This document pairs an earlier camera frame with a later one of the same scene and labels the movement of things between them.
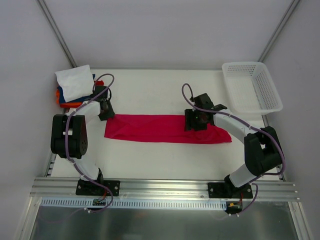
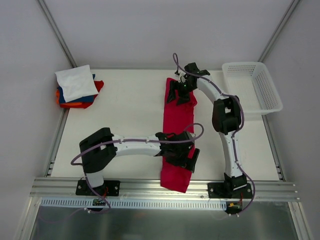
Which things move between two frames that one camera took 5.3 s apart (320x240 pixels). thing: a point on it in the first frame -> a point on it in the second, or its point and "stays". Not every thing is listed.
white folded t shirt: (77, 82) stays
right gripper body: (189, 120) -> (180, 90)
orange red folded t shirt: (73, 104) stays
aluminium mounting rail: (65, 188) stays
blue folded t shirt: (61, 97) stays
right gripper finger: (190, 116) -> (183, 98)
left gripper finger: (111, 112) -> (197, 152)
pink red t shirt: (162, 128) -> (178, 118)
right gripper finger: (196, 126) -> (173, 85)
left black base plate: (89, 187) stays
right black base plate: (227, 190) stays
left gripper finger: (104, 117) -> (190, 166)
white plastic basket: (250, 88) stays
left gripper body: (107, 114) -> (184, 155)
